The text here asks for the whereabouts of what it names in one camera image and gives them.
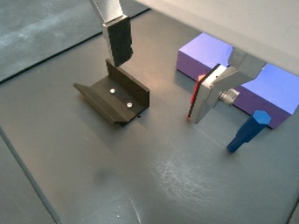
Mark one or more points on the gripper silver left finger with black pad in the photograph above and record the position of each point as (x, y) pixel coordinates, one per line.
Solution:
(116, 29)

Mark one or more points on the gripper silver right finger with red pad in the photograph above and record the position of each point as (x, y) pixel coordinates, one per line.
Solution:
(220, 80)

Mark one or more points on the blue hexagonal peg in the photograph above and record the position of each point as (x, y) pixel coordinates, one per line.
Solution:
(249, 129)

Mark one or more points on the purple base board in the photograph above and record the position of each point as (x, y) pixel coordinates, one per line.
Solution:
(271, 92)

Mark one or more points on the black U-shaped bracket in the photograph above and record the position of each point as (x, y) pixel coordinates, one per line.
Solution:
(117, 96)

